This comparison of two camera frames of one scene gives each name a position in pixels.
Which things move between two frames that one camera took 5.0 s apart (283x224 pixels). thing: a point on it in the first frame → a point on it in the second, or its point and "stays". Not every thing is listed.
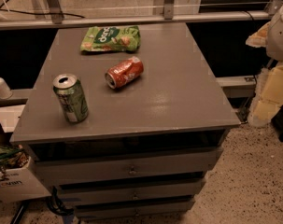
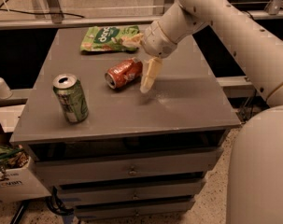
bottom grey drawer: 162,208 stays
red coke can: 123,72 stays
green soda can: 71,96 stays
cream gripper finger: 259,39 → 157,44
